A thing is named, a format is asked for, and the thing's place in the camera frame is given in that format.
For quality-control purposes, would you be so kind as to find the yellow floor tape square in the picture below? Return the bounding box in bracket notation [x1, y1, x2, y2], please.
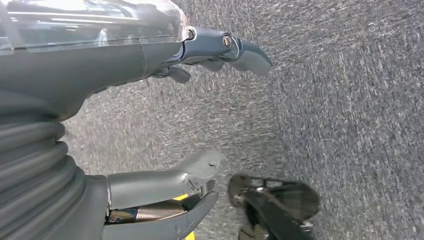
[173, 193, 197, 240]

